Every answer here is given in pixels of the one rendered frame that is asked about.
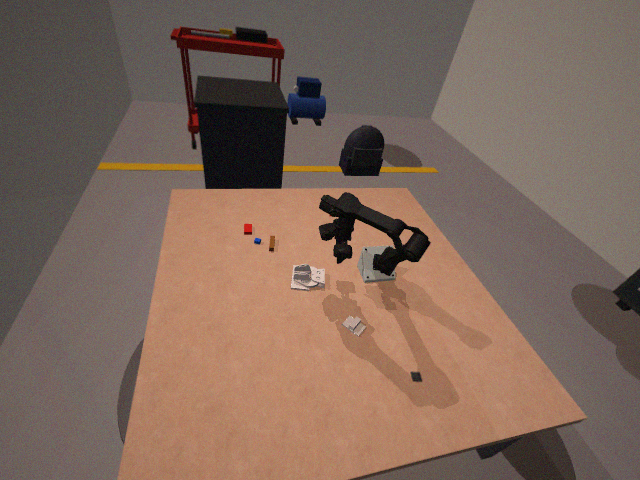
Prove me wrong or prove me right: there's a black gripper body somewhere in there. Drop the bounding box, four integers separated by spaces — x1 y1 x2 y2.
333 219 354 259

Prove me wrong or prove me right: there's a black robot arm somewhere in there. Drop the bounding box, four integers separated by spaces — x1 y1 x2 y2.
319 192 430 276

